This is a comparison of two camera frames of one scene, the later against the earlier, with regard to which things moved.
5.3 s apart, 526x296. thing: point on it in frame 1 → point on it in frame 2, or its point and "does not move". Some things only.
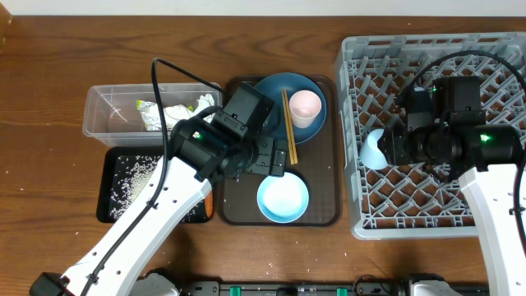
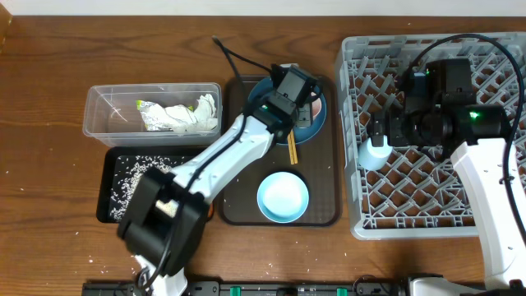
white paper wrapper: [174, 113] does not move
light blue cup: [371, 155] does not move
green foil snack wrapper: [150, 116] does not move
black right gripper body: [407, 148] → [400, 127]
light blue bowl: [283, 199] does not move
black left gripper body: [266, 157] → [303, 117]
